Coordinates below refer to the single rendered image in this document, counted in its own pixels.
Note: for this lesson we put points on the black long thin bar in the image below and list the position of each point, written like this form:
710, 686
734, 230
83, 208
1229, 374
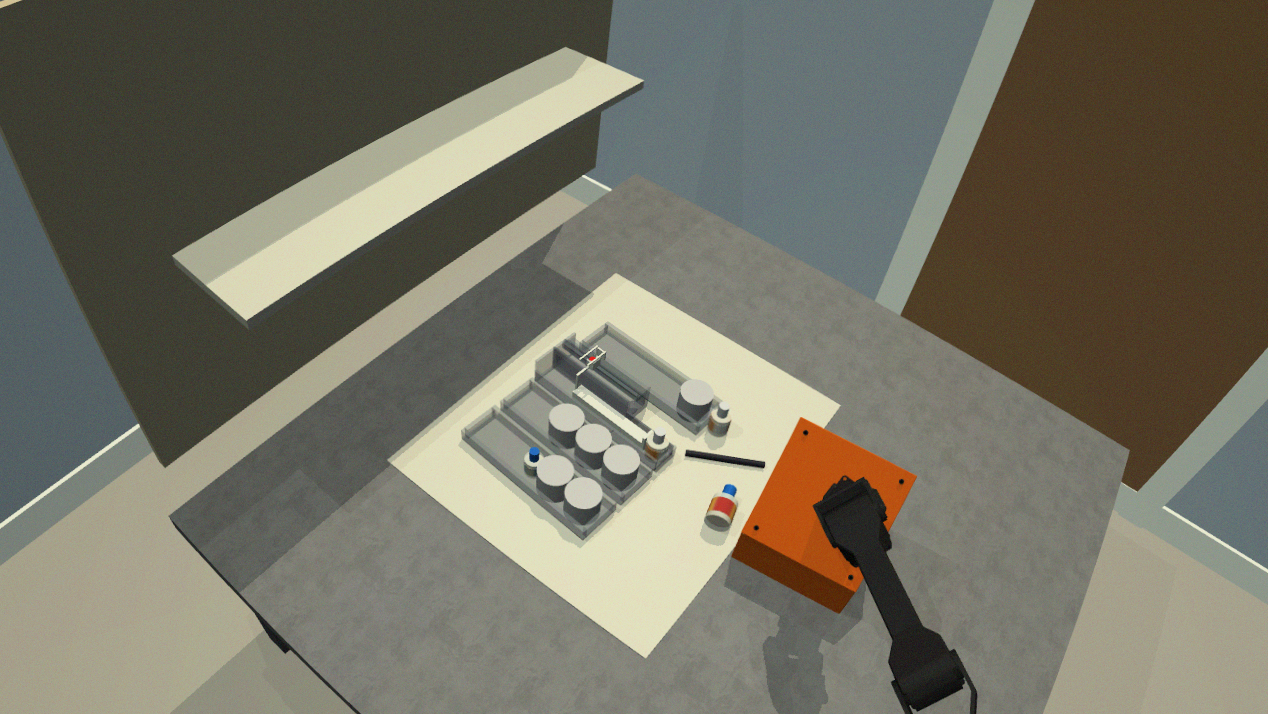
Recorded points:
723, 458

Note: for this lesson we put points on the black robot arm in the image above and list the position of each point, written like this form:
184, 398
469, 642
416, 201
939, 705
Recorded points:
925, 671

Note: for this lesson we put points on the white jar with red label and blue lid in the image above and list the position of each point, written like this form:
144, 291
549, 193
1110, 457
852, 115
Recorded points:
722, 509

